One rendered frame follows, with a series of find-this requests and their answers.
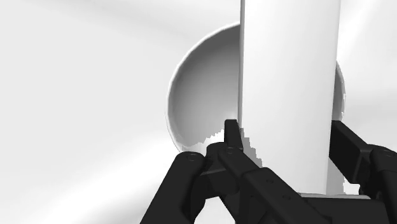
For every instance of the white box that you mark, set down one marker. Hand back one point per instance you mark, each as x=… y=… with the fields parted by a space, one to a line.
x=288 y=96

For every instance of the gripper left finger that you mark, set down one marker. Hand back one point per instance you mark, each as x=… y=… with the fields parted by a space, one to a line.
x=217 y=180

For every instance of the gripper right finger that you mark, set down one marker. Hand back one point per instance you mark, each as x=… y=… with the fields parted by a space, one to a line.
x=366 y=164

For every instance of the white bowl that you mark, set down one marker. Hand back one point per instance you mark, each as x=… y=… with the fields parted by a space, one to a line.
x=201 y=93

